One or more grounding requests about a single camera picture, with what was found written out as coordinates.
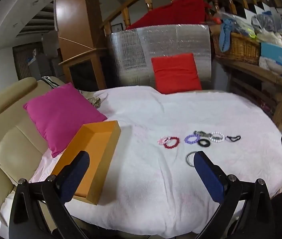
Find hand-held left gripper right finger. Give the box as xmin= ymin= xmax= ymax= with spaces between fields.
xmin=194 ymin=151 xmax=277 ymax=239

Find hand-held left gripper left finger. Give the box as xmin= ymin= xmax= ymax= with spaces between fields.
xmin=9 ymin=151 xmax=90 ymax=239

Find grey metal bangle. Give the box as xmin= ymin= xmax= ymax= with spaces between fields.
xmin=186 ymin=151 xmax=199 ymax=167

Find orange cardboard box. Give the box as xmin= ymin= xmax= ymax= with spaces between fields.
xmin=51 ymin=120 xmax=121 ymax=206

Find white pearl bracelet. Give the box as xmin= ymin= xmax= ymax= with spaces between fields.
xmin=208 ymin=131 xmax=225 ymax=143

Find silver metal chain bracelet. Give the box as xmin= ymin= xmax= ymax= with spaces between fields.
xmin=193 ymin=130 xmax=212 ymax=138

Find white fleece blanket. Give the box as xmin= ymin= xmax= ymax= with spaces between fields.
xmin=30 ymin=86 xmax=282 ymax=239

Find magenta pillow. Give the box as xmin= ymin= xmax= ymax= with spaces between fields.
xmin=23 ymin=82 xmax=108 ymax=158

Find beige leather sofa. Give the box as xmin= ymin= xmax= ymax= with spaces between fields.
xmin=0 ymin=77 xmax=66 ymax=229

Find beige patterned cloth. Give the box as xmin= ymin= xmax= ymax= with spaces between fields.
xmin=87 ymin=93 xmax=109 ymax=109

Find zebra striped cloth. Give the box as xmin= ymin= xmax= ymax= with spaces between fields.
xmin=40 ymin=76 xmax=64 ymax=89

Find small red pillow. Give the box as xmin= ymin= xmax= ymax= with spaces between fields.
xmin=151 ymin=53 xmax=202 ymax=94

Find wooden side table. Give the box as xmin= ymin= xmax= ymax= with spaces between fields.
xmin=216 ymin=55 xmax=282 ymax=132

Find grey storage boxes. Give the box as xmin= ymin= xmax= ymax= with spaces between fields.
xmin=27 ymin=33 xmax=61 ymax=80

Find wicker basket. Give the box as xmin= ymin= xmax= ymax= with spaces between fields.
xmin=212 ymin=31 xmax=260 ymax=63

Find silver foil insulation panel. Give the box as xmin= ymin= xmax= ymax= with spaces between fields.
xmin=107 ymin=24 xmax=212 ymax=92

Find light blue cardboard box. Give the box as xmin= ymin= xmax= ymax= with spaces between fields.
xmin=260 ymin=42 xmax=282 ymax=73

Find blue cloth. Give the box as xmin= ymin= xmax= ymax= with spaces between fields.
xmin=218 ymin=19 xmax=234 ymax=53

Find brown wooden column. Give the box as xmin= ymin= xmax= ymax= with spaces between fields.
xmin=55 ymin=0 xmax=105 ymax=55

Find clear plastic bag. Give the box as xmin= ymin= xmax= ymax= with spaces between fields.
xmin=251 ymin=12 xmax=281 ymax=34

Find purple bead bracelet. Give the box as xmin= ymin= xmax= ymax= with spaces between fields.
xmin=184 ymin=134 xmax=200 ymax=145

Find red bead bracelet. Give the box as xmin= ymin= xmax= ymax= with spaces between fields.
xmin=163 ymin=136 xmax=180 ymax=149

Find wooden frame with dark panel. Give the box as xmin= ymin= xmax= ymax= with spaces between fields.
xmin=58 ymin=48 xmax=108 ymax=90

